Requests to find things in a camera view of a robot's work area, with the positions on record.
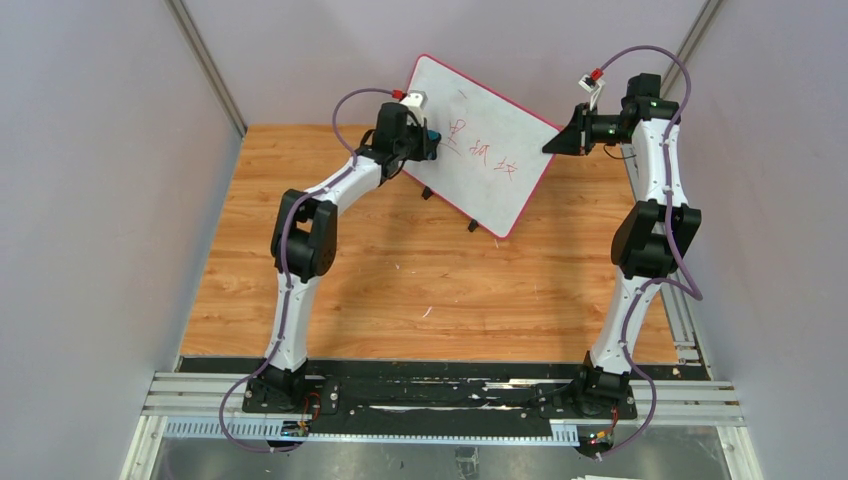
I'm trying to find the wire whiteboard stand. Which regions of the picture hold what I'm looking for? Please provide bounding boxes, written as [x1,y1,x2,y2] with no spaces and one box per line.
[420,186,480,233]

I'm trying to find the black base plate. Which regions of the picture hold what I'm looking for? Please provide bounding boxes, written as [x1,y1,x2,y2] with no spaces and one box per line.
[242,359,637,438]

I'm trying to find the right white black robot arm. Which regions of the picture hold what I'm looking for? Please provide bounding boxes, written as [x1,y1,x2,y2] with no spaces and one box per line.
[542,73,702,417]

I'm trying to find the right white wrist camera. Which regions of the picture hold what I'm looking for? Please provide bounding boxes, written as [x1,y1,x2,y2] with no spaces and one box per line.
[578,68,605,110]

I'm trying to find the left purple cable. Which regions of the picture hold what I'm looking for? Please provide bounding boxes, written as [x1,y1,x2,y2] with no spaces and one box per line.
[218,87,407,455]

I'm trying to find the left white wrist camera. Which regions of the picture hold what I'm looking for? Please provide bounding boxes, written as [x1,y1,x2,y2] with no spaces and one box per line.
[392,90,427,124]

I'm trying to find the blue black eraser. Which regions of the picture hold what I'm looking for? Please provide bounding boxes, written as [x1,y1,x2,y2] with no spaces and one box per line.
[424,129,441,160]

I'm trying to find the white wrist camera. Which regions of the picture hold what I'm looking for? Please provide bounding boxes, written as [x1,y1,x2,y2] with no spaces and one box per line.
[578,68,605,110]
[392,90,427,124]

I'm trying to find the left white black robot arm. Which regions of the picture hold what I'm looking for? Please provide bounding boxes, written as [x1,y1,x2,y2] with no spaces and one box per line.
[246,94,441,412]

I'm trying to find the aluminium frame rails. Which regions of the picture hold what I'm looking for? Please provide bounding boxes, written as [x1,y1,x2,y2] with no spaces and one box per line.
[119,125,763,480]

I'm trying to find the pink framed whiteboard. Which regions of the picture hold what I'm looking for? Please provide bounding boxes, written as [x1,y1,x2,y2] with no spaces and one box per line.
[405,54,559,238]

